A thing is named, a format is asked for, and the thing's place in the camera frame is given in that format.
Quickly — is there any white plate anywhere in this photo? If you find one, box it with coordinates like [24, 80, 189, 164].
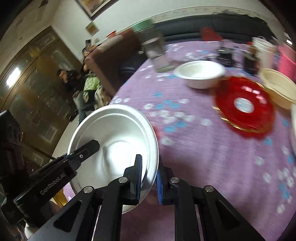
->
[68, 104, 159, 201]

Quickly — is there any red gold-rimmed plate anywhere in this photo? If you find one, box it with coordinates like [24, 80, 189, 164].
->
[213, 76, 275, 138]

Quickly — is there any purple floral tablecloth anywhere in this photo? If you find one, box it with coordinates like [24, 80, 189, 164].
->
[73, 41, 295, 240]

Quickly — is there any wooden cabinet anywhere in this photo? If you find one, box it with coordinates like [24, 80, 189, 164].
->
[1, 27, 81, 166]

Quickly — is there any seated man in dark jacket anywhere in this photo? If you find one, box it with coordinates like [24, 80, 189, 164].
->
[56, 69, 80, 121]

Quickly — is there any seated person green clothing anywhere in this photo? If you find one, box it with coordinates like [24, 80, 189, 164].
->
[73, 74, 111, 124]

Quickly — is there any brown armchair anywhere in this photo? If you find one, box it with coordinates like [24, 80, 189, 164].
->
[85, 28, 147, 97]

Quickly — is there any white bowl near edge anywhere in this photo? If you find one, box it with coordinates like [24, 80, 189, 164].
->
[290, 105, 296, 156]

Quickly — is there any cream plastic colander bowl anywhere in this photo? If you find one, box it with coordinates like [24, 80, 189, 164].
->
[258, 68, 295, 110]

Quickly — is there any dark glass jar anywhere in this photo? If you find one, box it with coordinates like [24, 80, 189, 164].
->
[242, 42, 259, 75]

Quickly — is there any clear bottle green lid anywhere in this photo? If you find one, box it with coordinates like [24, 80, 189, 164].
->
[132, 19, 174, 73]

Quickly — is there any pink sleeved thermos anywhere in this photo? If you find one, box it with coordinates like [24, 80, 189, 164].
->
[278, 44, 295, 82]

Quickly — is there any framed horse painting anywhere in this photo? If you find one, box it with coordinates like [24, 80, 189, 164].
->
[75, 0, 118, 20]

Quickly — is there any white plastic jar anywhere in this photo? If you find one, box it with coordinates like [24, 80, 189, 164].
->
[252, 37, 276, 69]

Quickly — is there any red plastic bag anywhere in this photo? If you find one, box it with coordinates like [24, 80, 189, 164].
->
[201, 27, 223, 41]

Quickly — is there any black leather sofa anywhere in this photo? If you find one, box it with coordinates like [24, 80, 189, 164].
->
[119, 14, 275, 78]

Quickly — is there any white bowl with handles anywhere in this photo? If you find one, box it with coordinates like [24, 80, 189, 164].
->
[174, 60, 226, 89]

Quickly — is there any small wall certificate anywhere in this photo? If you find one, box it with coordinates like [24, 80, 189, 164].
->
[85, 21, 99, 36]

